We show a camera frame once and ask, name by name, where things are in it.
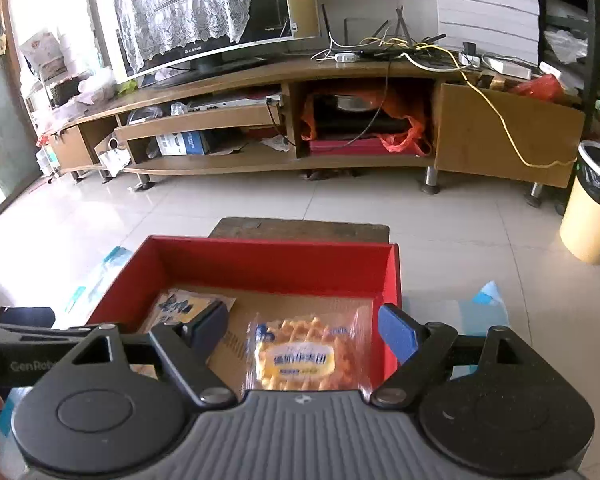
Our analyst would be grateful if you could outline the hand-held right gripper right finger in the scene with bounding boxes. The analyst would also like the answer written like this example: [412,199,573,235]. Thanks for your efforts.
[369,303,531,409]

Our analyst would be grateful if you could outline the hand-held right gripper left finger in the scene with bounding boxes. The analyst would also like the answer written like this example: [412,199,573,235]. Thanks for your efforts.
[68,303,238,409]

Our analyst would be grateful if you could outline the red cardboard box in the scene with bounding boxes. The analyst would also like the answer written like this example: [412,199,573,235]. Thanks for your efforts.
[87,235,405,396]

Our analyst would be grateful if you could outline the waffle packet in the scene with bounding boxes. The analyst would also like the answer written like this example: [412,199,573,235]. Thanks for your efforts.
[240,305,377,394]

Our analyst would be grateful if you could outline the blue checkered tablecloth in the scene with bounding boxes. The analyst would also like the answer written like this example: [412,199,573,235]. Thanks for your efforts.
[62,246,512,383]

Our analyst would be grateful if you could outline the dark wooden stool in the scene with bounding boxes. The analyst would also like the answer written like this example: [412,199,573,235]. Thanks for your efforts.
[207,216,391,247]

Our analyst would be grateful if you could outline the blue and white box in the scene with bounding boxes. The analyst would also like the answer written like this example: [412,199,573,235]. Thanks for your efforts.
[156,131,212,157]

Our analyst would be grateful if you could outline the orange plastic bag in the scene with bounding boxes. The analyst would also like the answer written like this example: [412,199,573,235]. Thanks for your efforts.
[300,91,434,156]

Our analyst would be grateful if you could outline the cream trash bin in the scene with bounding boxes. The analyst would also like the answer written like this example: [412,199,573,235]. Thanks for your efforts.
[559,141,600,266]

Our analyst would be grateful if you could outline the silver media player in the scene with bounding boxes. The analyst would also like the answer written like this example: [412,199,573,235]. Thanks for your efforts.
[184,94,284,114]

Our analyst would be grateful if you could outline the wooden television stand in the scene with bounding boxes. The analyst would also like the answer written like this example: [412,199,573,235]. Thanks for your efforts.
[45,54,587,211]

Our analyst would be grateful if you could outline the white power strip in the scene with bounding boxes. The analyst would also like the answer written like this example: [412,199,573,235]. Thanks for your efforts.
[312,50,359,64]

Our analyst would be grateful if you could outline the red plastic bag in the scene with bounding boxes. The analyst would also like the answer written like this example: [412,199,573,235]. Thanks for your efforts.
[509,74,582,107]

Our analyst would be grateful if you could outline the flat white box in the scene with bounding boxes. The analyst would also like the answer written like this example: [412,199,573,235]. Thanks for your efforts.
[484,56,534,81]

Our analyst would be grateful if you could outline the black router with antennas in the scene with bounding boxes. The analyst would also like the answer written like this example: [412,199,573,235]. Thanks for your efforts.
[321,4,448,56]

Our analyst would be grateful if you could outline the white lace cloth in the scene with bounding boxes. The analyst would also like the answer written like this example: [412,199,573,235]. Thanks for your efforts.
[104,0,255,72]

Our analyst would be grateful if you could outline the flat screen television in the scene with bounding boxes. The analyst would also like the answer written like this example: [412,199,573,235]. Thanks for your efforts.
[97,0,315,85]

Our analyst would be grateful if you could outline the white ribbed panel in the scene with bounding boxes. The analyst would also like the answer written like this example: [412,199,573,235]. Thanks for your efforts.
[431,0,542,69]

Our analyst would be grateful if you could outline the black shelf rack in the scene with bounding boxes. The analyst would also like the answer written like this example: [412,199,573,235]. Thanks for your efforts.
[534,0,600,116]

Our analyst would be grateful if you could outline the yellow cable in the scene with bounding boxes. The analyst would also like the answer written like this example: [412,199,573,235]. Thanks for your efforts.
[360,37,579,169]

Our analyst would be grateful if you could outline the wire rack with packages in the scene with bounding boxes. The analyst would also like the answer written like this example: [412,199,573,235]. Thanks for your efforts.
[19,30,117,112]

